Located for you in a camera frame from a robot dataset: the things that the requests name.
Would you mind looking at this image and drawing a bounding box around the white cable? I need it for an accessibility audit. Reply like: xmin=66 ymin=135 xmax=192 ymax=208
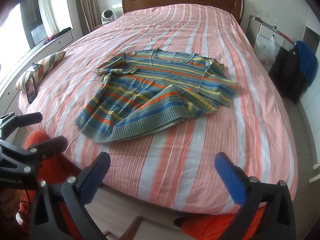
xmin=247 ymin=16 xmax=258 ymax=34

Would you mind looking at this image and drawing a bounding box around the striped pillow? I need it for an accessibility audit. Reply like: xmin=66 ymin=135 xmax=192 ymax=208
xmin=15 ymin=51 xmax=66 ymax=92

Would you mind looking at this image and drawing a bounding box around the pink striped bed cover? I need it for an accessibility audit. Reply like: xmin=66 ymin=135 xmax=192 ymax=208
xmin=18 ymin=4 xmax=298 ymax=215

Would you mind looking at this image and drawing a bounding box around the orange sleeved right forearm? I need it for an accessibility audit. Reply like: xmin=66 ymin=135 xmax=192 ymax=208
xmin=181 ymin=205 xmax=266 ymax=240

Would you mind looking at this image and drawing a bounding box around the striped knit sweater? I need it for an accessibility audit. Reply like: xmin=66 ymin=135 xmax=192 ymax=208
xmin=74 ymin=48 xmax=238 ymax=143

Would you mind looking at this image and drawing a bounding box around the black smartphone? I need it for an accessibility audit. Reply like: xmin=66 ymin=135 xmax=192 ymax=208
xmin=25 ymin=76 xmax=37 ymax=104

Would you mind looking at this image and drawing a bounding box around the white desk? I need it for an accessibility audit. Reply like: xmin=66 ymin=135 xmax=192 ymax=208
xmin=253 ymin=16 xmax=296 ymax=47

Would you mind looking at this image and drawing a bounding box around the blue garment on chair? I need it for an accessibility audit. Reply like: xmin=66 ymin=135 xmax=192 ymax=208
xmin=295 ymin=41 xmax=318 ymax=87

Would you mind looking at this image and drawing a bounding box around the beige curtain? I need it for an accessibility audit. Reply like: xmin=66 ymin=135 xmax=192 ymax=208
xmin=80 ymin=0 xmax=101 ymax=31

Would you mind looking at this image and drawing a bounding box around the small white fan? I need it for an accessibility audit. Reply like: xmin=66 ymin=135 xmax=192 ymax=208
xmin=101 ymin=10 xmax=115 ymax=24

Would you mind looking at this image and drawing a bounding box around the left hand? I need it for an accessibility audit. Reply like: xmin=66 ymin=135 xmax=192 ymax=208
xmin=0 ymin=188 xmax=24 ymax=219

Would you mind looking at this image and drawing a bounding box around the black chair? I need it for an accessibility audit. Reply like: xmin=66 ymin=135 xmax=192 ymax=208
xmin=268 ymin=46 xmax=308 ymax=105

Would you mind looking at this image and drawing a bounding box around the white wall socket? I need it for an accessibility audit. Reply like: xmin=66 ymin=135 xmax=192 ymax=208
xmin=255 ymin=7 xmax=270 ymax=18

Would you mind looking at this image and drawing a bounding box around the white plastic bag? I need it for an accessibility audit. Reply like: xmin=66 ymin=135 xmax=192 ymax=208
xmin=254 ymin=35 xmax=276 ymax=64

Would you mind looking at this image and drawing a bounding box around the plastic water bottle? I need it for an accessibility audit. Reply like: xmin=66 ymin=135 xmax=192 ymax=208
xmin=273 ymin=20 xmax=277 ymax=31

